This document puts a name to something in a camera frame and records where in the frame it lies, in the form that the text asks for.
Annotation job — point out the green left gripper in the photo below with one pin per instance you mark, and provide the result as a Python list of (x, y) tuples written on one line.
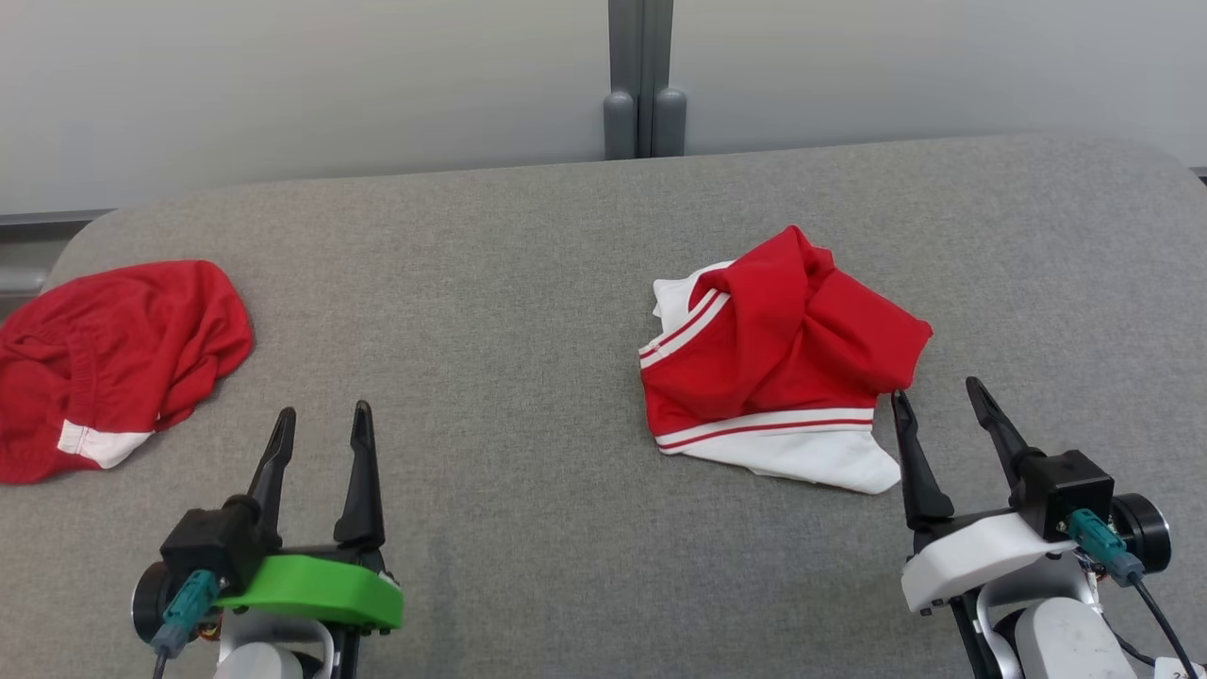
[(311, 589)]

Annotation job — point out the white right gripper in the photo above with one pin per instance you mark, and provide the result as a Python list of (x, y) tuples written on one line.
[(971, 561)]

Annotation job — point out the red white striped jersey shirt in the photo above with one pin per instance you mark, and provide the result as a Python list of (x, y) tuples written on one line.
[(783, 349)]

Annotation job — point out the red shorts with white trim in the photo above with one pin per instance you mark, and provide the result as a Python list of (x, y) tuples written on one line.
[(113, 349)]

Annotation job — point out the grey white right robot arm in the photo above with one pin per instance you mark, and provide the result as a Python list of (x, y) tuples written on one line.
[(1066, 641)]

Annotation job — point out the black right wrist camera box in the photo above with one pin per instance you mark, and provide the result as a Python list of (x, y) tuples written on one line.
[(1070, 490)]

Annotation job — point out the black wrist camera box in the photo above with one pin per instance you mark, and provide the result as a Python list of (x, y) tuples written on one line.
[(212, 547), (1070, 490)]

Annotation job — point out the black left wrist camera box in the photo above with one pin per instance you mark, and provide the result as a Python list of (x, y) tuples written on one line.
[(212, 547)]

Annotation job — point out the grey wall rail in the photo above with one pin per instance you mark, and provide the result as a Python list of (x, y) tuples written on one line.
[(28, 250)]

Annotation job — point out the grey partition post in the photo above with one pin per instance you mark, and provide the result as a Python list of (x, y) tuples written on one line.
[(641, 75)]

